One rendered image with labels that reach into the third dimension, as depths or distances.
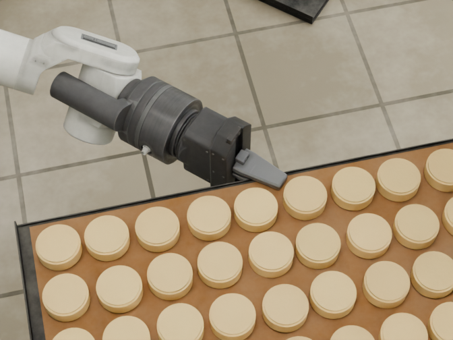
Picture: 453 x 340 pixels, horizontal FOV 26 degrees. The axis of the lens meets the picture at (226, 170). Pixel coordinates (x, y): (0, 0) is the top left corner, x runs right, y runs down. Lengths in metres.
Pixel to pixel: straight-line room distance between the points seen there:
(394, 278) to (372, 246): 0.04
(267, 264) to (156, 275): 0.12
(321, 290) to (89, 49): 0.40
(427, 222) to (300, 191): 0.15
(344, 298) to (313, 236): 0.08
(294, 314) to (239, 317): 0.06
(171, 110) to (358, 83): 1.38
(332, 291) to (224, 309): 0.12
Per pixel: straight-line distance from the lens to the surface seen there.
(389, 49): 2.57
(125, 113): 1.17
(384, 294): 1.08
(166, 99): 1.16
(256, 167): 1.15
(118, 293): 1.07
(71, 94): 1.18
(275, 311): 1.06
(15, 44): 1.21
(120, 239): 1.10
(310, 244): 1.09
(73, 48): 1.19
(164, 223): 1.10
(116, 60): 1.19
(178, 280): 1.07
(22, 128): 2.44
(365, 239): 1.10
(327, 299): 1.07
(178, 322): 1.05
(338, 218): 1.13
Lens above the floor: 1.99
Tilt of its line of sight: 59 degrees down
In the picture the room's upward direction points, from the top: straight up
